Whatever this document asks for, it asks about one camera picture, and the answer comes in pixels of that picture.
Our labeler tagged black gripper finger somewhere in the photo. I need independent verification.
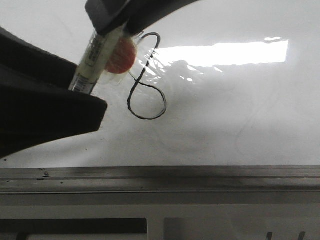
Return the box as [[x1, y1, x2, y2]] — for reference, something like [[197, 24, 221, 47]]
[[85, 0, 195, 35], [0, 29, 107, 158]]

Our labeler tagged white black whiteboard marker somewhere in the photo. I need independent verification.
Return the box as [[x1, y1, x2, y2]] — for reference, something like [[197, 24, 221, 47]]
[[68, 27, 124, 95]]

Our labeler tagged red round magnet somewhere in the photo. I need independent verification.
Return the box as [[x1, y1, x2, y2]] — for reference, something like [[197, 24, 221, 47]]
[[104, 36, 137, 75]]

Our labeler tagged white whiteboard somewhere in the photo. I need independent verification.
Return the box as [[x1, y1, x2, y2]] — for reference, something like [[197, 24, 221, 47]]
[[0, 0, 320, 194]]

